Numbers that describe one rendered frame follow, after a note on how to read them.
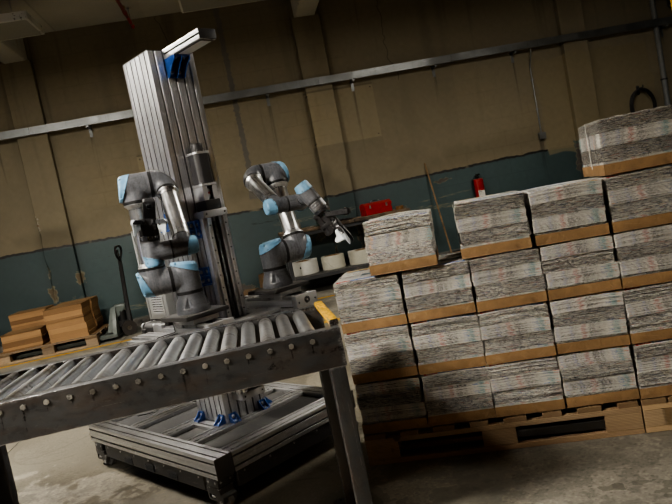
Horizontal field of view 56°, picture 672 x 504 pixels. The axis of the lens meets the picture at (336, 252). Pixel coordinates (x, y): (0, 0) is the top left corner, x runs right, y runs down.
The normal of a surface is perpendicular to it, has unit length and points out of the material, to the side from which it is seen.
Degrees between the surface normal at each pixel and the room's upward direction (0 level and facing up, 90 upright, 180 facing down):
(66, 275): 90
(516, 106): 90
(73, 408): 90
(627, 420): 90
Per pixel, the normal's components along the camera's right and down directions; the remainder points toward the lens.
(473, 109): 0.14, 0.05
